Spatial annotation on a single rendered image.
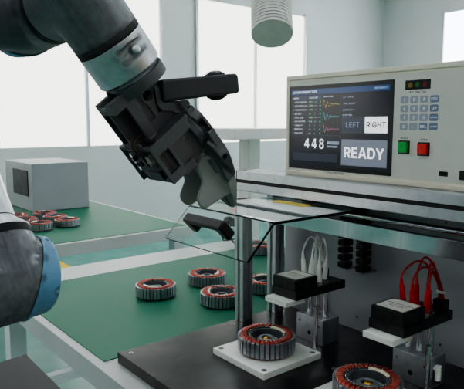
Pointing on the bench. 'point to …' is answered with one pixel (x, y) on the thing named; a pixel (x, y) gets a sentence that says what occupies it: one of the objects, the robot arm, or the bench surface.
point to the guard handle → (194, 221)
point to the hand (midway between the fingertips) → (231, 194)
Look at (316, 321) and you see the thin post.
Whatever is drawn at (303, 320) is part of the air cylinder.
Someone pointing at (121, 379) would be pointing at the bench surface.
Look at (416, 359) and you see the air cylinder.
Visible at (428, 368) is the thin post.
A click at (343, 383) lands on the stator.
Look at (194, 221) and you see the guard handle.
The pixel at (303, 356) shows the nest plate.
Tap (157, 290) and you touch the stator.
